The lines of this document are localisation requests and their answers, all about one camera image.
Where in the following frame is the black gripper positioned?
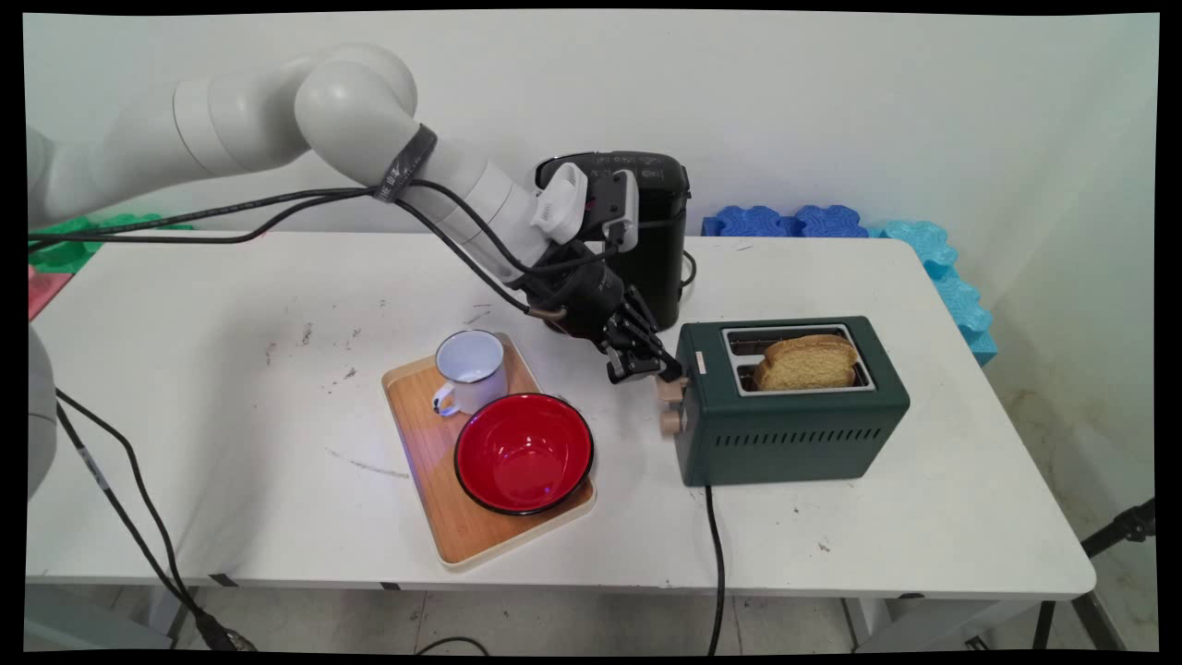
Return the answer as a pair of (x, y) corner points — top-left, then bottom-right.
(532, 240), (685, 385)

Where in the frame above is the blue foam mat tile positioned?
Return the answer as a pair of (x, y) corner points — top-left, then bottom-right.
(701, 205), (801, 239)
(796, 205), (871, 240)

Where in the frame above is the black velcro strap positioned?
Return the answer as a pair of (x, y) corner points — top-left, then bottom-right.
(373, 124), (440, 205)

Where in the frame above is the dark green toaster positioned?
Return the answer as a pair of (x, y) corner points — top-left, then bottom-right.
(674, 316), (911, 489)

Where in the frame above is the white table leg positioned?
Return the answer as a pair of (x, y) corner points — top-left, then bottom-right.
(840, 596), (1046, 654)
(146, 586), (200, 649)

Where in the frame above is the black tripod leg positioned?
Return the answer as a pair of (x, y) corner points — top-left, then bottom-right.
(1031, 498), (1158, 652)

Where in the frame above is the white enamel mug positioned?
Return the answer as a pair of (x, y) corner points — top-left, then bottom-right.
(431, 329), (511, 418)

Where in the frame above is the green foam mat tile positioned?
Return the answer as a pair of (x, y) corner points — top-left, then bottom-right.
(27, 213), (195, 275)

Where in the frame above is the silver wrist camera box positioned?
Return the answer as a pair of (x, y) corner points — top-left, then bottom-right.
(531, 162), (641, 256)

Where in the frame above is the pink foam mat tile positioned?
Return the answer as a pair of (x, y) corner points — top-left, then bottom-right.
(27, 265), (74, 323)

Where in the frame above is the toast bread slice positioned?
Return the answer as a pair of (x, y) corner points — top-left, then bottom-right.
(753, 333), (861, 393)

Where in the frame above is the red bowl black rim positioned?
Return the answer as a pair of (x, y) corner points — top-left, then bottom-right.
(453, 393), (597, 516)

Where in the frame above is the wooden serving tray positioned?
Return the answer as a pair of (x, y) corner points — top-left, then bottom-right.
(381, 332), (598, 570)

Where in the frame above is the cyan foam mat tile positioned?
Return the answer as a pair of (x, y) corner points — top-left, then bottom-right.
(868, 220), (999, 369)

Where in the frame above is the black camera cable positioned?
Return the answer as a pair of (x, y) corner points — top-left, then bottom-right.
(27, 178), (621, 278)

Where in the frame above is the black toaster power cord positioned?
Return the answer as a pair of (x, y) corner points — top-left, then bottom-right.
(704, 485), (729, 656)

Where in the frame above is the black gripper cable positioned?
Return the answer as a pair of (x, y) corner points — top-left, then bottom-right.
(27, 189), (566, 321)

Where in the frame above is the black coffee maker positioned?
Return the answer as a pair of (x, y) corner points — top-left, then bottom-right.
(534, 151), (693, 332)

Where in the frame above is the black hanging cable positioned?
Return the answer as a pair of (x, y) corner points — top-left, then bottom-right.
(55, 404), (243, 653)
(55, 388), (258, 653)

